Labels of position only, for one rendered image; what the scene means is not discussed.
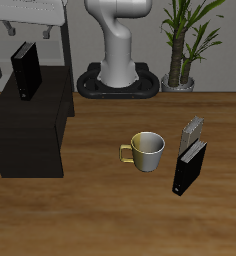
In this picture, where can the dark wooden cabinet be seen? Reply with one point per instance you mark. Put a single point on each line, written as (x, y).
(26, 126)

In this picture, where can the yellow and white mug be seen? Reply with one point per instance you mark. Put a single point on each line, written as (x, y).
(146, 151)

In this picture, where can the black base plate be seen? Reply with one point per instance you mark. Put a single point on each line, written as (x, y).
(90, 87)

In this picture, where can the black book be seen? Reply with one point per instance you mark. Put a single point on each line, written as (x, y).
(188, 171)
(27, 71)

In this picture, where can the green pot plant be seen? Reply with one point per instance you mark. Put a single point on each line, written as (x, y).
(180, 50)

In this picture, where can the grey book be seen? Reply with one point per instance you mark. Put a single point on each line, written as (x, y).
(190, 133)

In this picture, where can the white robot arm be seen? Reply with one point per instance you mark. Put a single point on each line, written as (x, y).
(118, 50)

